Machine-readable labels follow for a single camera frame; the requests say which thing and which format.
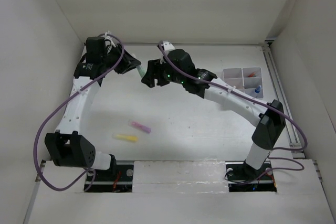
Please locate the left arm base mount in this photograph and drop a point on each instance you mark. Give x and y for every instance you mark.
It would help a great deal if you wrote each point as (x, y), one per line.
(106, 182)

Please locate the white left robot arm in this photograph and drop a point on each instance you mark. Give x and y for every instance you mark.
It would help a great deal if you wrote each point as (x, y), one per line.
(67, 145)

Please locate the green highlighter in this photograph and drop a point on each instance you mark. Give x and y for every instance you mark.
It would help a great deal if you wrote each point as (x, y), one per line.
(141, 71)

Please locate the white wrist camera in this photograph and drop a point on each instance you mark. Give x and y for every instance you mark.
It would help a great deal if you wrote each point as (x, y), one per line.
(108, 39)
(165, 47)

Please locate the aluminium rail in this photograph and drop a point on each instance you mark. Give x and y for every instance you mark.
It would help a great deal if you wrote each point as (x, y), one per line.
(294, 138)

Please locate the white divided organizer right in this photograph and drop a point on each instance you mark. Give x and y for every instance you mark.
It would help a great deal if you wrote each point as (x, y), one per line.
(250, 84)

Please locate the blue capped glue bottle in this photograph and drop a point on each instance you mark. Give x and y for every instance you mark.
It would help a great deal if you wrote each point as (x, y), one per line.
(258, 90)

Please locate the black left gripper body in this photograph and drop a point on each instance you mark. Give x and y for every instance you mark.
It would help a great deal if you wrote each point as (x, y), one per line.
(112, 56)

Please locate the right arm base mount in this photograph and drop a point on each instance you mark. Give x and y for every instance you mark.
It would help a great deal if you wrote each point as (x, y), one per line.
(242, 178)

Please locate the white divided organizer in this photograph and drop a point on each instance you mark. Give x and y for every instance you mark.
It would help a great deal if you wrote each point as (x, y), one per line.
(233, 77)
(250, 84)

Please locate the white divided organizer left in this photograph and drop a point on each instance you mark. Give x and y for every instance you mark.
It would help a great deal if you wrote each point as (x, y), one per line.
(233, 77)

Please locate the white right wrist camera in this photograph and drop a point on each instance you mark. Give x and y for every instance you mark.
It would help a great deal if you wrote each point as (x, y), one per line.
(165, 47)

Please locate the yellow highlighter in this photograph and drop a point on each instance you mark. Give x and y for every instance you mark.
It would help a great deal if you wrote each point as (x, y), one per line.
(125, 137)

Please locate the pink highlighter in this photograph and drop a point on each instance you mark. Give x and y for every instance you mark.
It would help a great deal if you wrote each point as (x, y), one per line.
(140, 127)

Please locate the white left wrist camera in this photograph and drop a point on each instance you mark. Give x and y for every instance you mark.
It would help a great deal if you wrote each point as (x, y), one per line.
(108, 39)

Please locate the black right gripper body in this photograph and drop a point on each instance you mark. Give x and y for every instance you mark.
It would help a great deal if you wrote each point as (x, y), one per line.
(167, 73)

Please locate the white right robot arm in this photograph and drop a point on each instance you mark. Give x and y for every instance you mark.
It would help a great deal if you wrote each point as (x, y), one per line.
(265, 117)

